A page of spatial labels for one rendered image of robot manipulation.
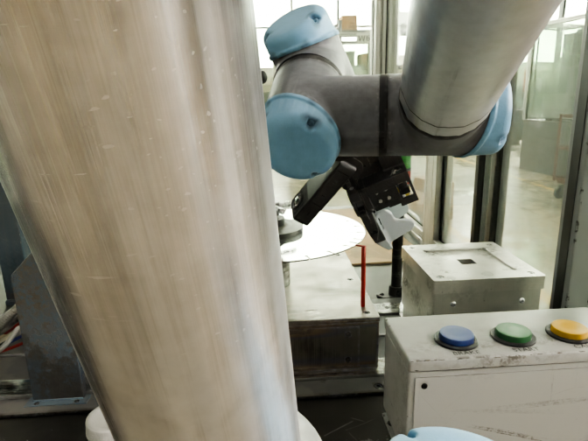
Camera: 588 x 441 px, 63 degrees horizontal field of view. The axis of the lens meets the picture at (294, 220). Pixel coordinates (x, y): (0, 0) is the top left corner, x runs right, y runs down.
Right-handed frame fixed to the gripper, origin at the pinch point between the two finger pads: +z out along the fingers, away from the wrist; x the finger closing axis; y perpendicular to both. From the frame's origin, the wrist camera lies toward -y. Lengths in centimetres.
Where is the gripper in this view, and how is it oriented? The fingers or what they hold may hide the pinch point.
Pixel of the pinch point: (382, 243)
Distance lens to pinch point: 73.2
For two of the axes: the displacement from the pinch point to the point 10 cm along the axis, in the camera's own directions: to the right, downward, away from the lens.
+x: -0.6, -6.5, 7.6
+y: 9.0, -3.7, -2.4
